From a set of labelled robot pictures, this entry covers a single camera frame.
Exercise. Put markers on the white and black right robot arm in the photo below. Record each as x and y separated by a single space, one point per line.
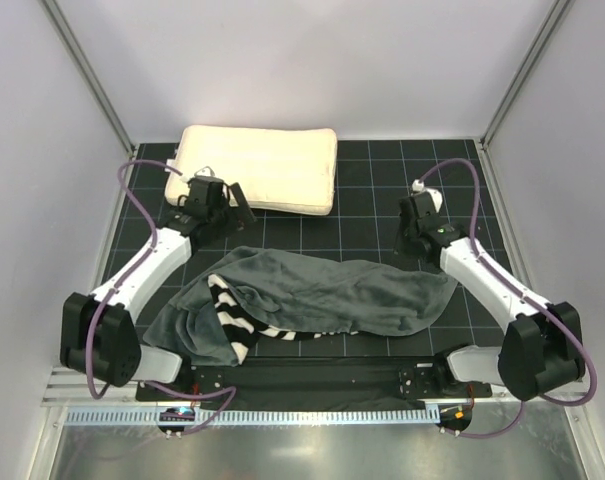
540 348

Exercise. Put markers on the black gridded cutting mat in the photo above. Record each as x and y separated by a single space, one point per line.
371 177

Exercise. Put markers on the slotted grey cable duct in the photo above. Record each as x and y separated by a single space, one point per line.
184 416

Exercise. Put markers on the right aluminium frame post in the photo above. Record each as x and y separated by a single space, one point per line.
544 34

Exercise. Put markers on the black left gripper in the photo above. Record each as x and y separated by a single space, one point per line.
230 208

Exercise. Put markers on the aluminium frame post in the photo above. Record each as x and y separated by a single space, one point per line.
70 42
544 34

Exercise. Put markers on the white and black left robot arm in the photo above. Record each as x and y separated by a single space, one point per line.
98 335

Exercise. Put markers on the left aluminium frame post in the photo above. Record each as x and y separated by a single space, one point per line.
70 42

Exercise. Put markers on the cream rectangular pillow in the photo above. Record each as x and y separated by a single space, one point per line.
290 171

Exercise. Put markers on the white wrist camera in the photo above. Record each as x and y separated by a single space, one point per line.
418 187
205 172

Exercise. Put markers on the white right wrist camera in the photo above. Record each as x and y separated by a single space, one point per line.
418 187

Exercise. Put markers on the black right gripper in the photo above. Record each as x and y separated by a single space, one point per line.
408 235

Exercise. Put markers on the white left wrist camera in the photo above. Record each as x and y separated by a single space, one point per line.
205 172

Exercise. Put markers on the grey fleece zebra-lined pillowcase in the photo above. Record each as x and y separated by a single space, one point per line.
251 294

